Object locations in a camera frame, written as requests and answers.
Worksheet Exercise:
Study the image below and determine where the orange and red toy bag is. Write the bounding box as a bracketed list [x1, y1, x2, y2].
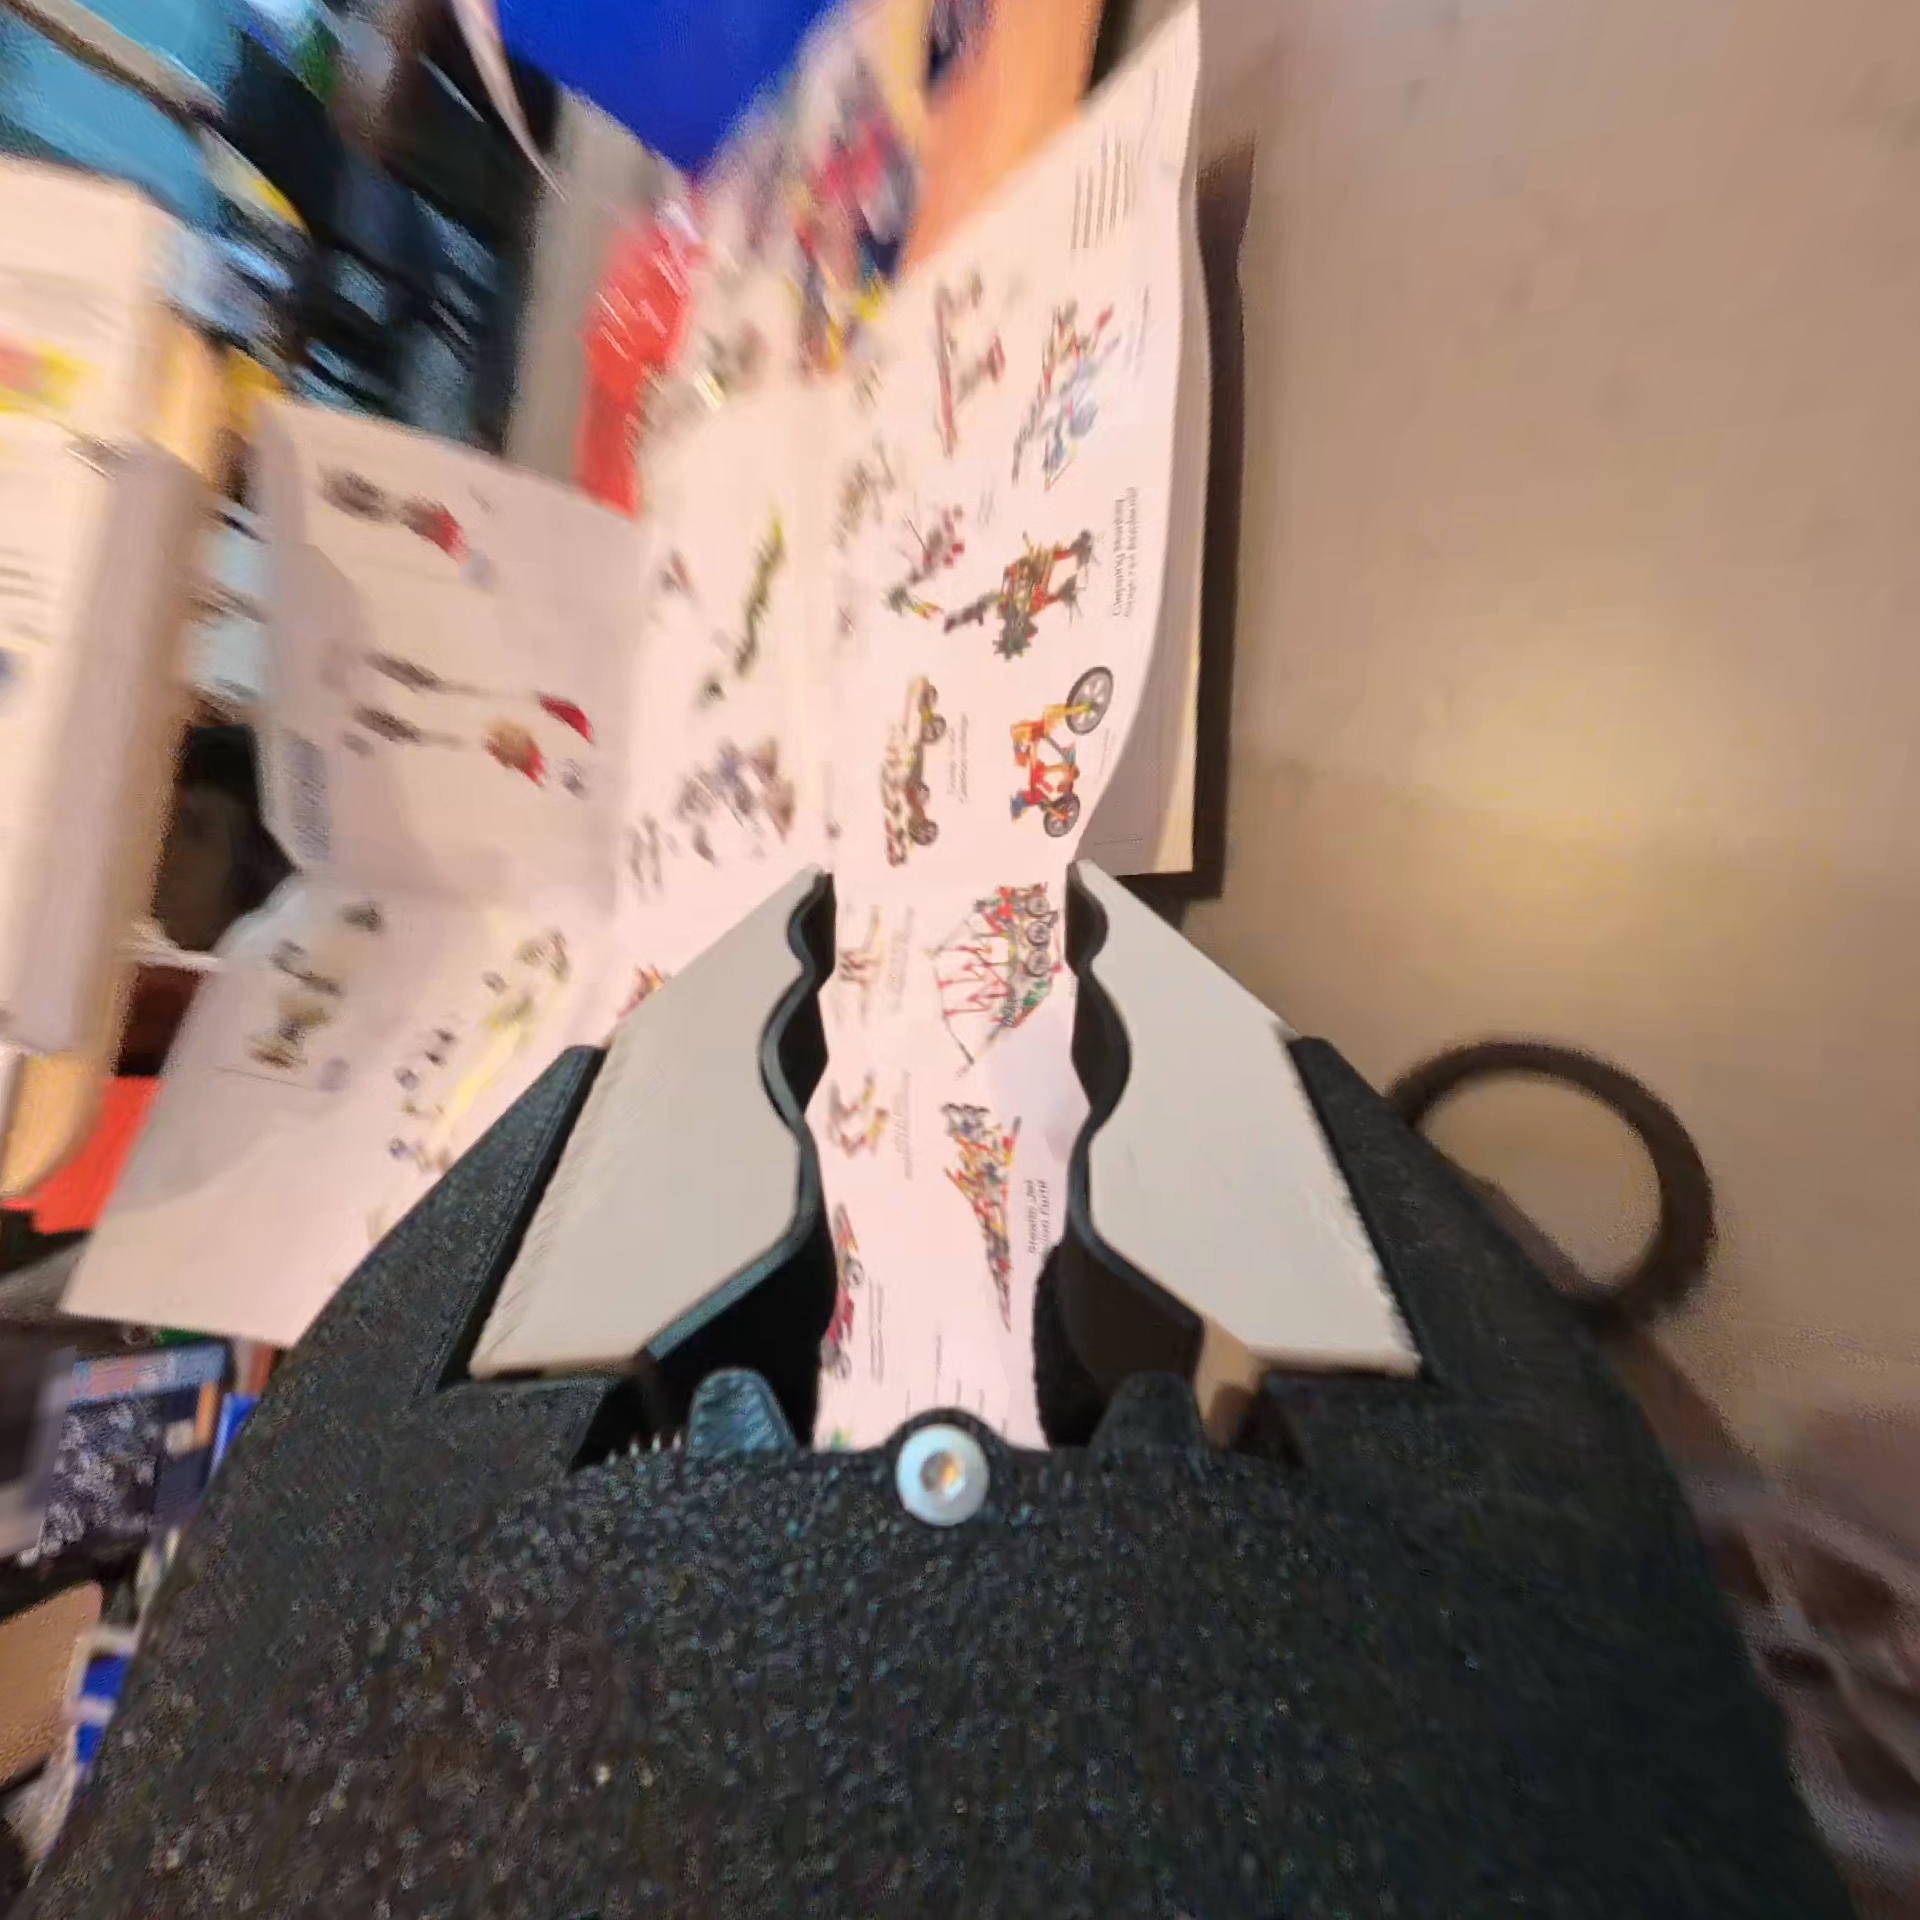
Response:
[577, 0, 1114, 513]

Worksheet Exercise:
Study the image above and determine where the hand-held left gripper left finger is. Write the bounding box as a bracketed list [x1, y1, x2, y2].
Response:
[469, 864, 840, 1386]

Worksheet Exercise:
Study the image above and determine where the white illustrated task sheet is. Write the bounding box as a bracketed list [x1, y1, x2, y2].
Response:
[0, 157, 203, 1052]

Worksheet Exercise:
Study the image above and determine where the orange plastic sheet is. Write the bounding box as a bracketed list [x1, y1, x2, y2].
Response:
[28, 1072, 165, 1239]

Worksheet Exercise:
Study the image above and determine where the white printed instruction sheet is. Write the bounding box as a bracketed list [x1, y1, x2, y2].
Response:
[59, 0, 1213, 1456]

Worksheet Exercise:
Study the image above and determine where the black toy tyre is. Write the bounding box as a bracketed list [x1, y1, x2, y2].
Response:
[1388, 1039, 1720, 1329]

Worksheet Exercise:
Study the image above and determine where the blue plastic bin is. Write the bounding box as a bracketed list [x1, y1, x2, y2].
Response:
[496, 0, 841, 173]

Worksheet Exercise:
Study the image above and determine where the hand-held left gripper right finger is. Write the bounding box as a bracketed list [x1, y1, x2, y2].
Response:
[1065, 859, 1425, 1450]

